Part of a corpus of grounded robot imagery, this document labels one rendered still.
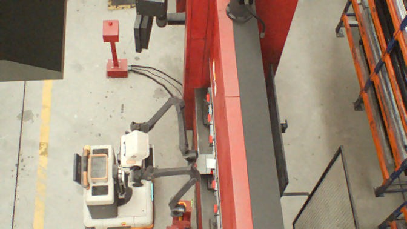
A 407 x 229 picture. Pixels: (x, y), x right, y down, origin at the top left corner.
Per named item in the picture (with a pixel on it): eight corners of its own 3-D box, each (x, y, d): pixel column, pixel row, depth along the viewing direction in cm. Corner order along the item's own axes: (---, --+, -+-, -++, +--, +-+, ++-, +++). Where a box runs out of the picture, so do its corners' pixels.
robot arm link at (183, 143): (179, 99, 451) (174, 103, 442) (185, 100, 449) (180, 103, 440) (183, 148, 465) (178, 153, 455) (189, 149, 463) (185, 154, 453)
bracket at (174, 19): (167, 17, 535) (167, 12, 529) (192, 17, 536) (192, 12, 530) (168, 51, 516) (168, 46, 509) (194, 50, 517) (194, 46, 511)
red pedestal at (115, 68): (106, 63, 642) (98, 17, 569) (128, 63, 643) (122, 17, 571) (105, 78, 632) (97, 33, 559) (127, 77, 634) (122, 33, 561)
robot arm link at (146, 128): (175, 90, 450) (170, 94, 441) (187, 102, 449) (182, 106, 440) (144, 124, 471) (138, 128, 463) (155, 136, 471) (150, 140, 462)
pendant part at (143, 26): (143, 14, 522) (141, -12, 491) (155, 16, 522) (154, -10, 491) (135, 53, 501) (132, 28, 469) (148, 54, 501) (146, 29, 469)
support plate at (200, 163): (184, 155, 481) (184, 155, 480) (214, 154, 483) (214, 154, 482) (185, 174, 473) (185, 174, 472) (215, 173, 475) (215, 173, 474)
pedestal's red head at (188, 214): (174, 203, 494) (174, 196, 479) (192, 205, 494) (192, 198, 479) (172, 225, 485) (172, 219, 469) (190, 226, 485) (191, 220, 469)
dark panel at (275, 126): (262, 89, 528) (269, 63, 490) (264, 89, 529) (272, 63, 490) (277, 202, 474) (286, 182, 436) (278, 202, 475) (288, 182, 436)
